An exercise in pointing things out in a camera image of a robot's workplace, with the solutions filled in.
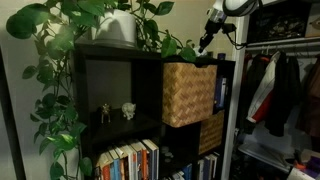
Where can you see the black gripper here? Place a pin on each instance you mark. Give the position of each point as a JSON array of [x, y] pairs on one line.
[[210, 33]]

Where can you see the white sock pair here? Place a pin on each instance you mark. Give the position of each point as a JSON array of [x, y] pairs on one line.
[[199, 55]]

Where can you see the woven bamboo basket with notch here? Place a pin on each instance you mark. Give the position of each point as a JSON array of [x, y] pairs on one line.
[[186, 96]]

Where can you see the dark cube shelf unit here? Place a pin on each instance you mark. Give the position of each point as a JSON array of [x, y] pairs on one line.
[[146, 83]]

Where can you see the white closet shelf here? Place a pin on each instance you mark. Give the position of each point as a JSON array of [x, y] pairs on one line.
[[283, 40]]

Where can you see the woven bamboo storage basket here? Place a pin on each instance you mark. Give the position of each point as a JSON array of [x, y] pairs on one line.
[[211, 136]]

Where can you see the small dark box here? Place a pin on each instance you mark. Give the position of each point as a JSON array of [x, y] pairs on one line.
[[209, 54]]

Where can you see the dark blue cup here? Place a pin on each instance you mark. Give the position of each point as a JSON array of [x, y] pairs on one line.
[[221, 56]]

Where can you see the dark hanging jacket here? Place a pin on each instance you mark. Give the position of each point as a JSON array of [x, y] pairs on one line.
[[253, 86]]

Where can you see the white and red jacket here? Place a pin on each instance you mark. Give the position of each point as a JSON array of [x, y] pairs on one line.
[[265, 90]]

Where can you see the dark patterned box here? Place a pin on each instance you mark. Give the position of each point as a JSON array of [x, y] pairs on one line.
[[280, 25]]

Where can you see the white plant pot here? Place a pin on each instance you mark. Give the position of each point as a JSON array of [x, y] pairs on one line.
[[116, 30]]

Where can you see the black hanging garment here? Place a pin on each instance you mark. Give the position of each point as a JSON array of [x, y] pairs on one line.
[[283, 100]]

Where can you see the white elephant figurine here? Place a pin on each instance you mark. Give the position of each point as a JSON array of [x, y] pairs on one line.
[[128, 111]]

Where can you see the metal clothes rod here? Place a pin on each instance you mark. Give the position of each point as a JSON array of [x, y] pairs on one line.
[[306, 53]]

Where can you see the small pale round ornament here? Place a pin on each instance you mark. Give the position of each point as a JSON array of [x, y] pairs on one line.
[[169, 154], [164, 149]]

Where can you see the beige box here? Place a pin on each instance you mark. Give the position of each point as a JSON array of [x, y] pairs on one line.
[[314, 23]]

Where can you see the brown hanging garment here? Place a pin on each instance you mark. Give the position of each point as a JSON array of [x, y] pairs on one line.
[[313, 100]]

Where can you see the white flat board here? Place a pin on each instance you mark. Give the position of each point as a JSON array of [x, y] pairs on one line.
[[263, 155]]

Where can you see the dark blue book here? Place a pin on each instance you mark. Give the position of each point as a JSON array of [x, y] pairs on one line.
[[153, 160]]

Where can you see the orange book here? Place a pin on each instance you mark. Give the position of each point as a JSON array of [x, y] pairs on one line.
[[106, 170], [145, 165]]

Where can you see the grey-blue book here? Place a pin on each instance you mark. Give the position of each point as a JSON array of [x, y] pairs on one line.
[[137, 163]]

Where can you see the small orange item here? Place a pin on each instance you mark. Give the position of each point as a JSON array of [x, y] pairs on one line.
[[299, 165]]

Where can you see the purple item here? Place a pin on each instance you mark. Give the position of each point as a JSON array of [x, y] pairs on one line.
[[313, 166]]

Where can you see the green pothos plant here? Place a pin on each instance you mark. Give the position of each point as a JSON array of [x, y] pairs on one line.
[[20, 25]]

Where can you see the black slanted bar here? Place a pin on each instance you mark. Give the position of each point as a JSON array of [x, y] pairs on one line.
[[10, 133]]

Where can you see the wrist-mounted stereo camera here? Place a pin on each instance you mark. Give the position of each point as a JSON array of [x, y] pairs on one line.
[[228, 28]]

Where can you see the white door frame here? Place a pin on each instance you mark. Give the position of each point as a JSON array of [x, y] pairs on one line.
[[230, 133]]

